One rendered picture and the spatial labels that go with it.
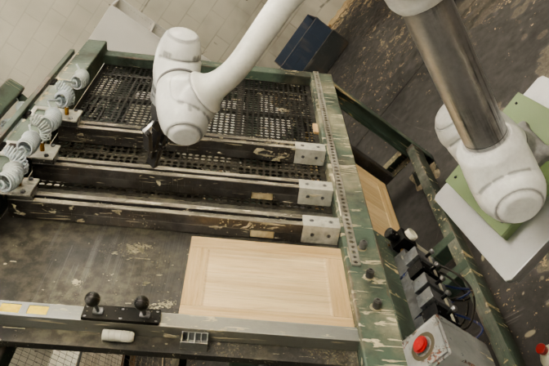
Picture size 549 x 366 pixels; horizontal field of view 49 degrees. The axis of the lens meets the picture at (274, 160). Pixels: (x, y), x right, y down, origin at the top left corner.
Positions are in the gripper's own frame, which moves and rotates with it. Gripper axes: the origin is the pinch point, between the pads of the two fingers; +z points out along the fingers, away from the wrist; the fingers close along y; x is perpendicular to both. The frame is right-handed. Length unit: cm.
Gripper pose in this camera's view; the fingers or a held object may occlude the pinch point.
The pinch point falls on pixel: (153, 155)
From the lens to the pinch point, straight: 166.5
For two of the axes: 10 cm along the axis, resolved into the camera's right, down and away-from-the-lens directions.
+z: -3.0, 6.6, 6.8
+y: -6.3, 4.0, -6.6
